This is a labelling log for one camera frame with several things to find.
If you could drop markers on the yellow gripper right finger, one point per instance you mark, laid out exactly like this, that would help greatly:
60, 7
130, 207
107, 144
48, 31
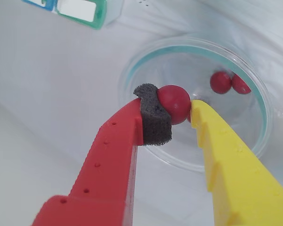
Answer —
238, 179

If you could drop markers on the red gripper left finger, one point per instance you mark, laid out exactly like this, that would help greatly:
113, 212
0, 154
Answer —
103, 169

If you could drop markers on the red candy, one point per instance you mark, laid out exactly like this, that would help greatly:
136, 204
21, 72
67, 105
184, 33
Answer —
175, 101
240, 84
220, 83

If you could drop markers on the weekly pill organizer box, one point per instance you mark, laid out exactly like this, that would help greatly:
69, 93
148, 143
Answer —
99, 14

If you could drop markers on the clear glass dish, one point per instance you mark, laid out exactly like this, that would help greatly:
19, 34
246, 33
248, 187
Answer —
179, 155

